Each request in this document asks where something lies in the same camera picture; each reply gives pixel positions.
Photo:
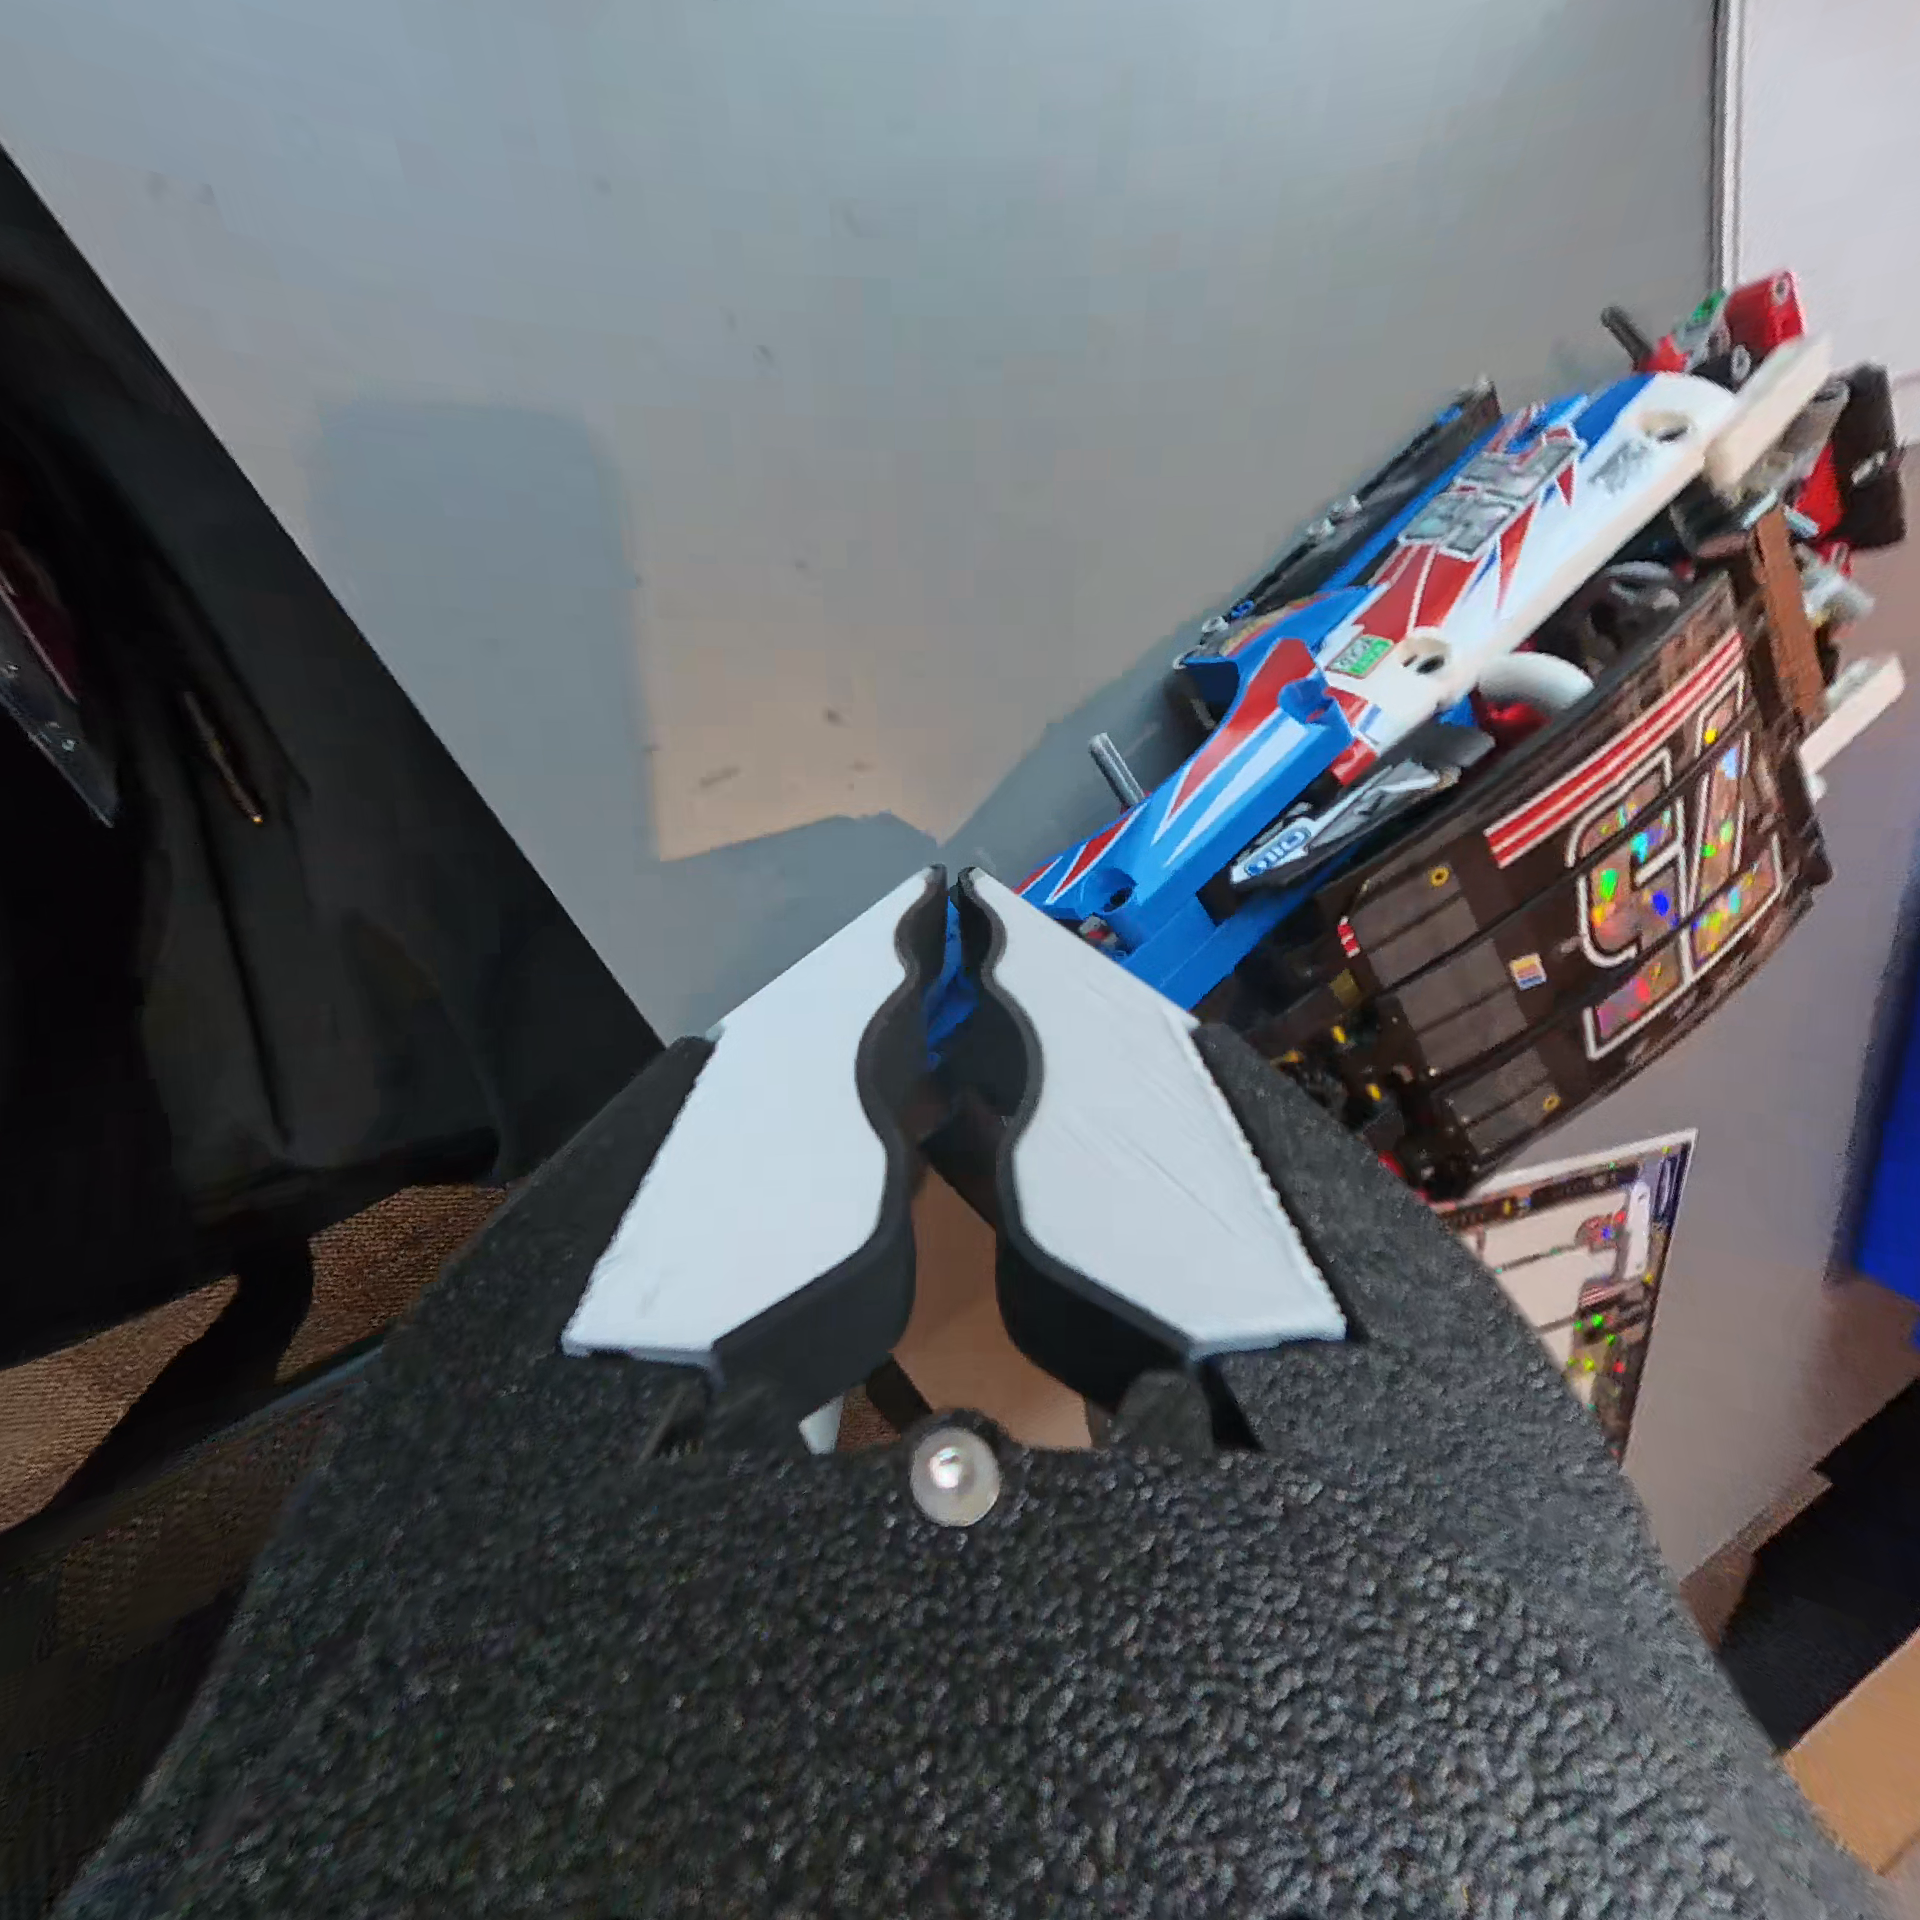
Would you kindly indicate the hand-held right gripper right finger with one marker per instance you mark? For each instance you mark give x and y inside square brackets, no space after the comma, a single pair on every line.
[1155,1184]

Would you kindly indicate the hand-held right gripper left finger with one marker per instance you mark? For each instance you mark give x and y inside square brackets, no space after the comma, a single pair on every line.
[735,1201]

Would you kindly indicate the holographic sticker sheet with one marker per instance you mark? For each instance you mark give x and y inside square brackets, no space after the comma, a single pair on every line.
[1590,1275]

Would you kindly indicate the red white blue toy car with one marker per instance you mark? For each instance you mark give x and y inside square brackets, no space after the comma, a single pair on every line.
[1501,720]

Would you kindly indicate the blue plastic bin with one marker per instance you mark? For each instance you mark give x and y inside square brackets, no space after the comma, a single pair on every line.
[1893,1141]

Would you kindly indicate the clear badge holder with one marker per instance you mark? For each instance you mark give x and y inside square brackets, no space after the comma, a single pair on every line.
[52,704]

